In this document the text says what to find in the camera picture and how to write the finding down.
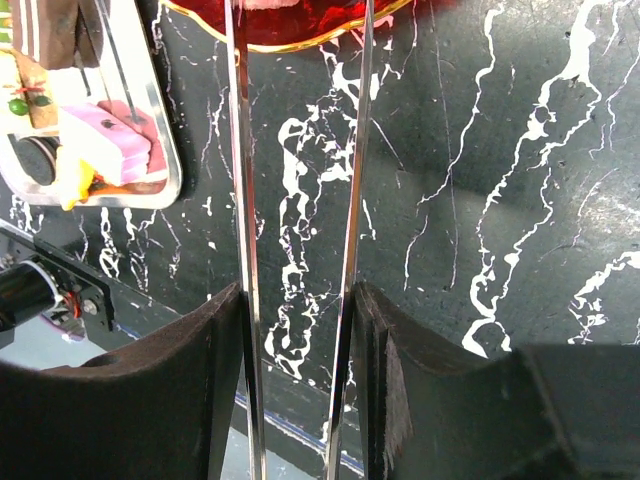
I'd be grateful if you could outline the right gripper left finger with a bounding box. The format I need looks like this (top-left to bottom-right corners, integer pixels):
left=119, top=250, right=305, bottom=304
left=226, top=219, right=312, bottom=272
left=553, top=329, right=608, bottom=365
left=1, top=284, right=243, bottom=479

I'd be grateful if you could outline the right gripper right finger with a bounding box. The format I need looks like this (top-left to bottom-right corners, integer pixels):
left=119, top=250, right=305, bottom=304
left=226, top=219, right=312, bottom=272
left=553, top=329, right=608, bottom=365
left=353, top=283, right=639, bottom=479

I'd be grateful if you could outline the pink cake slice front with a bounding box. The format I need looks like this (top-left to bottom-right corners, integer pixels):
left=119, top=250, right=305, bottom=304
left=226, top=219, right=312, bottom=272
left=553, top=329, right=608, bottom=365
left=58, top=103, right=167, bottom=186

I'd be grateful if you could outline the stainless steel tray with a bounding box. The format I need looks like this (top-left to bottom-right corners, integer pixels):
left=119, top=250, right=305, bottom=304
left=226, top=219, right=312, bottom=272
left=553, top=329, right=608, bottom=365
left=1, top=1, right=183, bottom=210

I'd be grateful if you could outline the red three-tier dessert stand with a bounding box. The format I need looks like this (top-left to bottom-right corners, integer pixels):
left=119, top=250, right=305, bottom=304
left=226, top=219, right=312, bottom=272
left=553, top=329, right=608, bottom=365
left=159, top=0, right=416, bottom=55

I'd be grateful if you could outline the orange fish cookie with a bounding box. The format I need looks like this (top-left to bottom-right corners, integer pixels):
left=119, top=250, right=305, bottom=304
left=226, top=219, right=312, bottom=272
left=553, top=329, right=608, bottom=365
left=54, top=146, right=119, bottom=211

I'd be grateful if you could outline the black round cookie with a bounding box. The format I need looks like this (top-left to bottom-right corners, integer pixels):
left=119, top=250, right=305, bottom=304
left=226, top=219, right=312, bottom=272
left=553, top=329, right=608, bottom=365
left=14, top=136, right=60, bottom=186

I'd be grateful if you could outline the yellow cake slice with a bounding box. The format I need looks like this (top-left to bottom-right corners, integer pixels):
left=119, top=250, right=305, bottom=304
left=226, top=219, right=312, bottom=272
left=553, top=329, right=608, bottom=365
left=1, top=50, right=58, bottom=135

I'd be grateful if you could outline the brown chocolate cake slice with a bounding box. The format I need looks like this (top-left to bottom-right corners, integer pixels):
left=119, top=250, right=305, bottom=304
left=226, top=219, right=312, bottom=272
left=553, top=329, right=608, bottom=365
left=8, top=0, right=104, bottom=70

